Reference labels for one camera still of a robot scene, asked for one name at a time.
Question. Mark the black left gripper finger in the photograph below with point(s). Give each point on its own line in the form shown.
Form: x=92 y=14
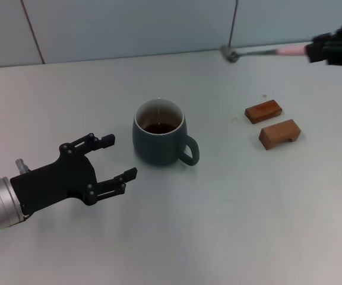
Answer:
x=91 y=142
x=114 y=184

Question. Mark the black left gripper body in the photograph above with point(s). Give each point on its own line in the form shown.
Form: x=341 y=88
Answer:
x=58 y=184

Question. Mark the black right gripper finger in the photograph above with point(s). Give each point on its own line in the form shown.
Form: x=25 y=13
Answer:
x=318 y=53
x=325 y=38

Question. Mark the grey ceramic mug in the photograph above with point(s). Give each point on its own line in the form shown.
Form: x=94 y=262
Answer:
x=159 y=145

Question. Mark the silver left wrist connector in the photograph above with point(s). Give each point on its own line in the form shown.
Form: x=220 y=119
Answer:
x=22 y=165

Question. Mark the dark brown coffee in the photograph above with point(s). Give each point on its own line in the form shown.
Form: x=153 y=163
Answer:
x=159 y=128

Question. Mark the flat brown wooden block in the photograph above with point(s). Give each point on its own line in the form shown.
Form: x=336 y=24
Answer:
x=263 y=111

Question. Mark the notched brown wooden block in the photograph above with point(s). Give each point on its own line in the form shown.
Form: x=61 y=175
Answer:
x=278 y=133

